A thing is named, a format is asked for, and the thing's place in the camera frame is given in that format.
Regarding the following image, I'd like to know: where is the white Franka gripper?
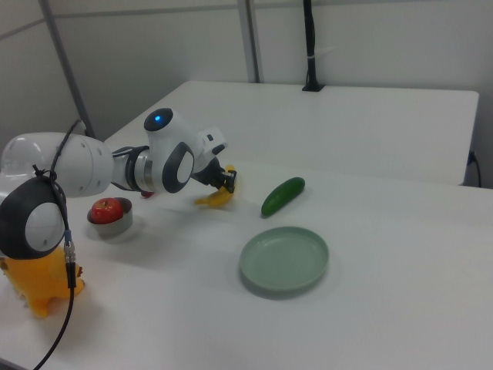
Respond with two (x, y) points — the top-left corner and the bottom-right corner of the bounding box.
(192, 125), (237, 194)

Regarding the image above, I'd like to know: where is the yellow banana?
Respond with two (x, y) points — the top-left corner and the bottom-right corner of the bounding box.
(194, 163), (240, 210)

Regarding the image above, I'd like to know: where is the pale green plastic plate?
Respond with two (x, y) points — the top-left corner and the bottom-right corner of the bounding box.
(239, 226), (330, 300)

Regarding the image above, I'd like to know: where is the green cucumber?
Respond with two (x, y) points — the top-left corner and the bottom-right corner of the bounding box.
(260, 177), (307, 217)

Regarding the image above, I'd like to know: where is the small grey metal bowl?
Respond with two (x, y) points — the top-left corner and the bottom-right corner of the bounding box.
(86, 197), (134, 237)

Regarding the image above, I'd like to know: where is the red apple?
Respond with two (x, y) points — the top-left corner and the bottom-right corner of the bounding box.
(91, 197), (125, 224)

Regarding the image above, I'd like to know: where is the orange plush dragon toy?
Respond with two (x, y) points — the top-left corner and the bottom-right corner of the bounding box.
(0, 246), (88, 319)

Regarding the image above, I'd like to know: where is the black camera pole with clamp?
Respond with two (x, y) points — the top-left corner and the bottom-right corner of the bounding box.
(301, 0), (327, 93)

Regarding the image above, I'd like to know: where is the black cable with metal connector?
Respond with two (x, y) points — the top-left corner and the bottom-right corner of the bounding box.
(32, 119), (86, 370)

